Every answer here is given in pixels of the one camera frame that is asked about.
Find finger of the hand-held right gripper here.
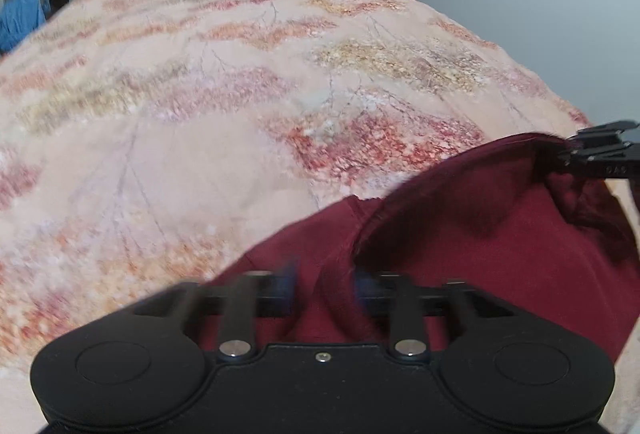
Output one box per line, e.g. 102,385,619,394
556,141,640,181
566,119,640,152

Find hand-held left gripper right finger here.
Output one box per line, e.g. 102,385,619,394
352,264,518,361

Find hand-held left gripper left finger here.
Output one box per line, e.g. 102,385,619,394
131,258,301,361

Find dark red long-sleeved sweater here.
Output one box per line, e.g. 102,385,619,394
202,132,640,362

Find floral beige blanket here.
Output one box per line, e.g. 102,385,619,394
0,0,640,434

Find blue cloth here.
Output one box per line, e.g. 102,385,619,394
0,0,49,54

